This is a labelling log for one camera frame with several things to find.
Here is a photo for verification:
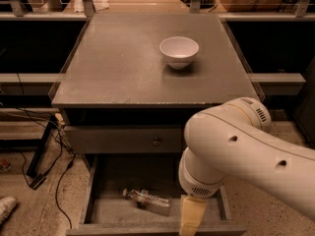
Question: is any round metal drawer knob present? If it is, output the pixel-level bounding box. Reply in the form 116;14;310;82
153;138;161;147

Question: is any clear plastic water bottle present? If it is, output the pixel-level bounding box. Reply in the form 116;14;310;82
122;189;171;216

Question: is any closed top drawer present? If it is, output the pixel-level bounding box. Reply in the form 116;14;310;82
64;125;186;154

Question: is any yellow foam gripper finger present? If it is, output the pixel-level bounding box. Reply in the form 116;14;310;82
179;196;207;236

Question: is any white shoe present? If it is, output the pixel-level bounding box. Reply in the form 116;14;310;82
0;196;18;225

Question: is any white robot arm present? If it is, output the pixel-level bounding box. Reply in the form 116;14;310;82
178;97;315;219

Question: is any black table leg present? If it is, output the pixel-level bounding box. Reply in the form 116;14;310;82
27;116;56;178

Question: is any open middle drawer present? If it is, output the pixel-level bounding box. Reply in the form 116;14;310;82
66;152;248;236

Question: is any grey wooden drawer cabinet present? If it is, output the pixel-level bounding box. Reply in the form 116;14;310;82
48;13;266;236

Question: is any small grey floor box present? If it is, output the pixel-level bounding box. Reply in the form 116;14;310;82
31;174;46;190

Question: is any black floor cable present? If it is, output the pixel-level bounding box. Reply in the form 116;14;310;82
14;72;77;229

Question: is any metal railing frame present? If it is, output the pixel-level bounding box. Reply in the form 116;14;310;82
0;0;315;96

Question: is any white ceramic bowl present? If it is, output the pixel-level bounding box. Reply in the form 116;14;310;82
159;36;199;70

